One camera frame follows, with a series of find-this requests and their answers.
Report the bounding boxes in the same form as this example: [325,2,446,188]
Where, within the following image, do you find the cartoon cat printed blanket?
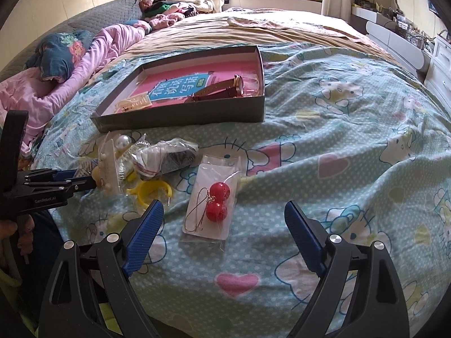
[35,42,451,338]

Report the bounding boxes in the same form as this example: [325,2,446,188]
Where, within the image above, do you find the dark blue pants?
[26,213,66,319]

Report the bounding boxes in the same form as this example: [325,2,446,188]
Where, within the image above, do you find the pink quilt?
[0,21,149,155]

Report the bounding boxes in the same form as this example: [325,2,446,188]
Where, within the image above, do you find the pile of clothes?
[141,0,216,22]

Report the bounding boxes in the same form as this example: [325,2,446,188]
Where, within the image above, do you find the white drawer cabinet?
[422,32,451,101]

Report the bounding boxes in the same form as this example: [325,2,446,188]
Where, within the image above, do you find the clear packet in box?
[116,92,153,113]

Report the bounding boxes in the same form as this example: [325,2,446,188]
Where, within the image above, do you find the grey quilted headboard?
[0,0,143,78]

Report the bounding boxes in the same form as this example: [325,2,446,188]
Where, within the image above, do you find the pink knitted cloth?
[150,13,184,31]

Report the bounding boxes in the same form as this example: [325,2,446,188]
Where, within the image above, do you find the pearl earrings packet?
[99,138,124,196]

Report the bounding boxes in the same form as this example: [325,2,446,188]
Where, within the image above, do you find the brown strap wristwatch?
[184,74,244,103]

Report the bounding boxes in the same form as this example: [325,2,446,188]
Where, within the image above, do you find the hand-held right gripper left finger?
[39,200,165,338]

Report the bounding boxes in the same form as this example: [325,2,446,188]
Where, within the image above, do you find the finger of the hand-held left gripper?
[24,169,78,183]
[26,178,98,194]

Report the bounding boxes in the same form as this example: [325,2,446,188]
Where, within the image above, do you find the pink book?
[127,60,263,108]

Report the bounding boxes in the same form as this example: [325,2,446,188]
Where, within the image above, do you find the white lace cloth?
[227,16,282,29]

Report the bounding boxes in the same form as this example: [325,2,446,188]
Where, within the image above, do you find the person's left hand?
[0,217,35,265]

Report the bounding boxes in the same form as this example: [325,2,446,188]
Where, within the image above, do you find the white and grey vanity table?
[350,5,435,72]

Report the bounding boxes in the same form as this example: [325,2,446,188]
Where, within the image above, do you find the red ball earrings packet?
[182,154,242,252]

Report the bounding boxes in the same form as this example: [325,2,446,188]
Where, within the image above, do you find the clear bag with dark jewelry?
[132,137,200,180]

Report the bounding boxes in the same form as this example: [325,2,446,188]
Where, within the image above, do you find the beige blanket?
[123,7,395,65]

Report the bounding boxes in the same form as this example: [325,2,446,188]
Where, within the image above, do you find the yellow hoop earrings packet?
[125,178,173,214]

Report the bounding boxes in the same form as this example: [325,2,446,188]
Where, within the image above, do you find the shallow grey cardboard box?
[90,45,266,134]

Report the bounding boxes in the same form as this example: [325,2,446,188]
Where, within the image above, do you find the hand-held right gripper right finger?
[284,201,411,338]

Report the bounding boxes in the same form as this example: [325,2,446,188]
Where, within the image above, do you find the blue floral pillow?
[26,31,94,79]

